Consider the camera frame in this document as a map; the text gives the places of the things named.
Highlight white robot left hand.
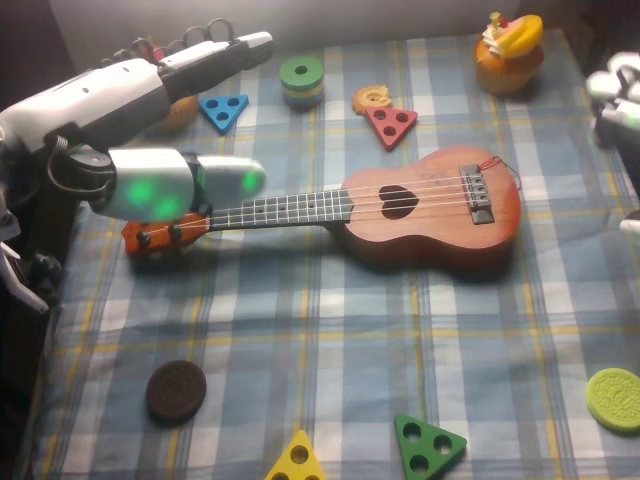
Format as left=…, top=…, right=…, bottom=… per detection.
left=0, top=17, right=275, bottom=223

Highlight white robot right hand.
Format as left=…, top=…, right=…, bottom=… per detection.
left=583, top=49, right=640, bottom=149

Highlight small brown toy ukulele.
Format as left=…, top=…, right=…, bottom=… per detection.
left=121, top=144, right=524, bottom=274

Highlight toy cupcake with strawberries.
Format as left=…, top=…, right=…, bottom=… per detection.
left=145, top=92, right=200, bottom=134

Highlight toy cupcake with yellow fruit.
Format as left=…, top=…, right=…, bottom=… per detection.
left=473, top=12, right=546, bottom=97

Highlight blue triangle block three holes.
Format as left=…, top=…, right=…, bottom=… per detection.
left=198, top=93, right=251, bottom=135

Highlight red triangle block three holes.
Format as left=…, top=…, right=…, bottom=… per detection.
left=363, top=105, right=419, bottom=152

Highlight beige toy biscuit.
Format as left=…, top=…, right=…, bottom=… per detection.
left=351, top=83, right=394, bottom=116

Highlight green sandwich cookie toy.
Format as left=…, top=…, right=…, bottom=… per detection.
left=585, top=367, right=640, bottom=435

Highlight brown sandwich cookie toy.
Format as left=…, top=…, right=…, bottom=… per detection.
left=145, top=359, right=208, bottom=424

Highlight blue plaid tablecloth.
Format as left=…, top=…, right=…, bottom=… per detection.
left=14, top=27, right=640, bottom=480

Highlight green triangle block three holes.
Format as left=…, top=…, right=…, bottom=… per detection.
left=393, top=413, right=469, bottom=480

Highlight yellow triangle block three holes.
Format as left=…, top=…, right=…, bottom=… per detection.
left=263, top=429, right=327, bottom=480

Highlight blue ring block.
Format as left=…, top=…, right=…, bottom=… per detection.
left=282, top=92, right=325, bottom=109

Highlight yellow ring block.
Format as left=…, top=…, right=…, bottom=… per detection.
left=280, top=85, right=325, bottom=99

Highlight green ring block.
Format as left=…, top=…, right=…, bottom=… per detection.
left=278, top=54, right=326, bottom=91

